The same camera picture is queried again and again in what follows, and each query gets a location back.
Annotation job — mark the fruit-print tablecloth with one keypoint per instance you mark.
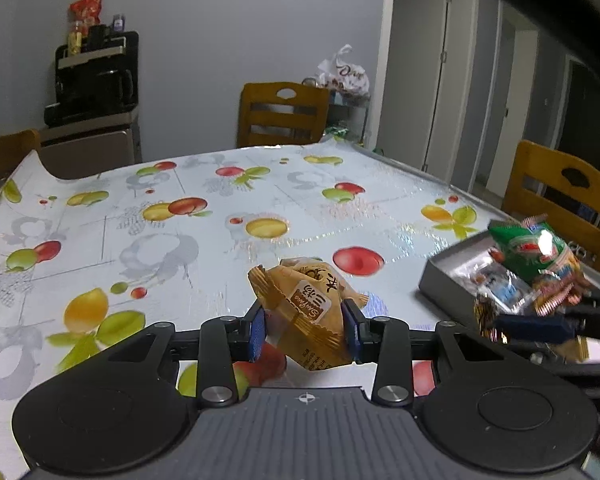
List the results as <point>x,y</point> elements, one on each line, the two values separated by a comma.
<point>180,260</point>

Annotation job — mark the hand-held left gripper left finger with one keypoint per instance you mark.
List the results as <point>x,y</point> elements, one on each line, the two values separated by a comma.
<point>257,332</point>

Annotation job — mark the clear sunflower seed packet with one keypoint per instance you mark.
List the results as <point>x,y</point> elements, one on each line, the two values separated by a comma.
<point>500,287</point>

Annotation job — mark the silver cabinet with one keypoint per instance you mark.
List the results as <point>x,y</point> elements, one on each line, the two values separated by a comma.
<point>95,147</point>

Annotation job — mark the green snack bag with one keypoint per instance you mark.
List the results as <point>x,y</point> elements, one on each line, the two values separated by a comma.
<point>337,131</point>

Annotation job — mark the brown candy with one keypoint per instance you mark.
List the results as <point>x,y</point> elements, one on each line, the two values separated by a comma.
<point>485,316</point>

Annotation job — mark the white door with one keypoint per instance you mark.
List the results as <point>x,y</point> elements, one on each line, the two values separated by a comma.
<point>420,85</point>
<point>510,110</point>

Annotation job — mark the metal rack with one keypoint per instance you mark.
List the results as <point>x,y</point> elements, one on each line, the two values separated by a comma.
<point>355,115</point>

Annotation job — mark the black kettle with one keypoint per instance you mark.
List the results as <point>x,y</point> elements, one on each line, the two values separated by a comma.
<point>114,87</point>

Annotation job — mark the yellow pastry packet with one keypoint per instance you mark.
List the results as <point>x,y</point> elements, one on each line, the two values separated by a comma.
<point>305,320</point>

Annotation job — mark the yellow bottle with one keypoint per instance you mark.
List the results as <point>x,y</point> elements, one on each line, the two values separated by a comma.
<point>75,40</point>

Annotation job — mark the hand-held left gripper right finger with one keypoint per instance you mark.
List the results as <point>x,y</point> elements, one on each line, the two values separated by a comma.
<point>350,332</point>

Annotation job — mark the grey cardboard box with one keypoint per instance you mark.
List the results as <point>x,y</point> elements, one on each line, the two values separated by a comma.
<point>440,280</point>

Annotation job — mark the wooden chair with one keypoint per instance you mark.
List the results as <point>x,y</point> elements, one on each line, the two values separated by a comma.
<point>540,175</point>
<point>15,152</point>
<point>260,120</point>

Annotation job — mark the green prawn cracker bag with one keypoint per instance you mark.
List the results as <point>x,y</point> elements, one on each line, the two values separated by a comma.
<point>525,245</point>

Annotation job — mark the black tea machine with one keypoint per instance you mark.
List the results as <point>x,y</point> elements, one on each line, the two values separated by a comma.
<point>90,90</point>

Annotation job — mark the red snack bag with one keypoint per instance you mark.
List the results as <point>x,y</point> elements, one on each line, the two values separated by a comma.
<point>86,10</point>

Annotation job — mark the white plastic bag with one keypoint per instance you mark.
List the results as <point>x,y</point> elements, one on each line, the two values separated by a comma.
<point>345,75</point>

